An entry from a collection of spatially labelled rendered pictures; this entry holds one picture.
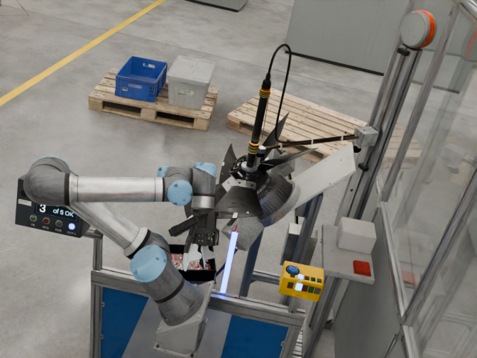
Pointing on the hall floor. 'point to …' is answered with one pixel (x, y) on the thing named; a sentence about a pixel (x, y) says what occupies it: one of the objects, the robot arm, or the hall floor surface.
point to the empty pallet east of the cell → (297, 123)
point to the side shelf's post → (322, 317)
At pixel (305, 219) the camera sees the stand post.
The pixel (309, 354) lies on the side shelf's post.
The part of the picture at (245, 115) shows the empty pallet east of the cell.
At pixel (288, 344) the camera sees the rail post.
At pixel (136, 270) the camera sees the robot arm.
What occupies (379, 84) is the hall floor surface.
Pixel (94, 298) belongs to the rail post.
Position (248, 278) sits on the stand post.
